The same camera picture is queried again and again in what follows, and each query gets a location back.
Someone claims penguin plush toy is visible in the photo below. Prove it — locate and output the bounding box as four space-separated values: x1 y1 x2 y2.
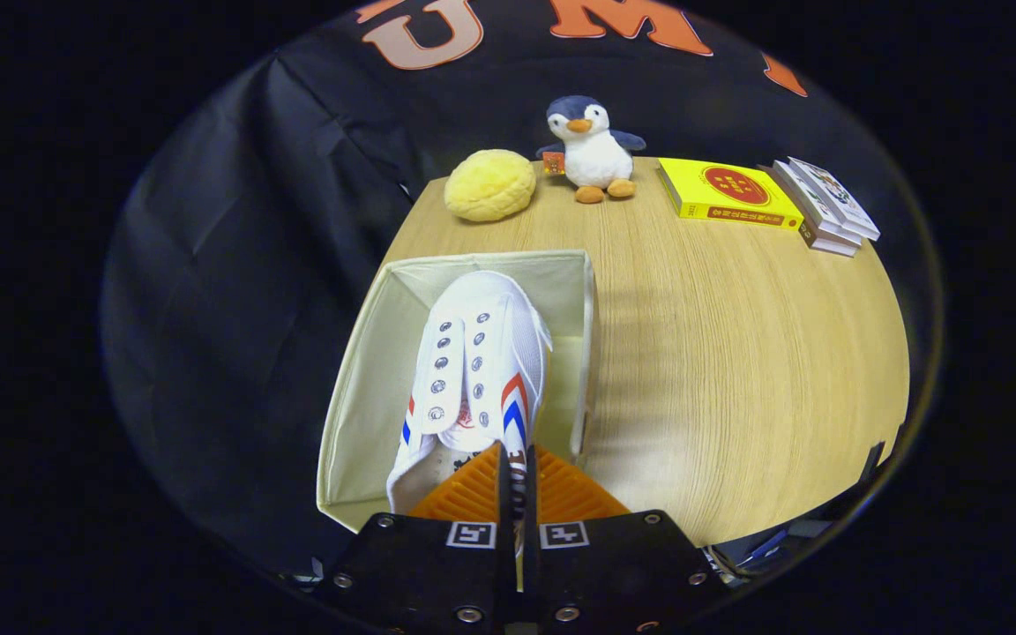
535 95 647 205

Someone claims yellow round plush cushion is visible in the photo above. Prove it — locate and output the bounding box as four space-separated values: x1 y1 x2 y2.
444 149 537 223

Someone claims yellow book with red circle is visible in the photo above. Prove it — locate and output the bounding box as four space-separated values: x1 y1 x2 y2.
656 157 805 232

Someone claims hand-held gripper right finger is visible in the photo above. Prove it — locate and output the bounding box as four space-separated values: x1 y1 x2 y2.
521 444 731 634

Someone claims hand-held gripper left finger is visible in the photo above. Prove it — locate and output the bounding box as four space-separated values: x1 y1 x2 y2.
318 441 513 634

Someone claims cream fabric storage box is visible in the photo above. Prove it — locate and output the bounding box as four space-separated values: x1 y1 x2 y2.
316 250 597 534

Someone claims white canvas shoe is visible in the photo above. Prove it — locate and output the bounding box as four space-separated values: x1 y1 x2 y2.
385 270 555 592

